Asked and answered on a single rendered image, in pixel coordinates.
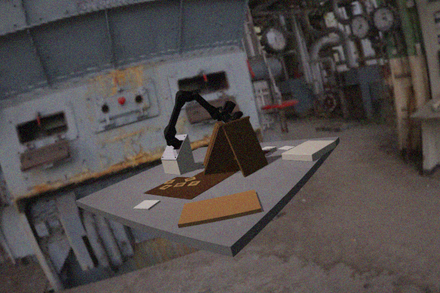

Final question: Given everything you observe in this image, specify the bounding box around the brown wooden board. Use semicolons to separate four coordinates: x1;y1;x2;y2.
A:
203;116;268;177

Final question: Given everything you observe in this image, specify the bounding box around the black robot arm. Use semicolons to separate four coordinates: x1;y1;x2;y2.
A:
164;90;243;150

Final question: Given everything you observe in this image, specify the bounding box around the tan flat rectangular board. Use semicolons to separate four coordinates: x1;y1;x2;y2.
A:
178;189;262;228

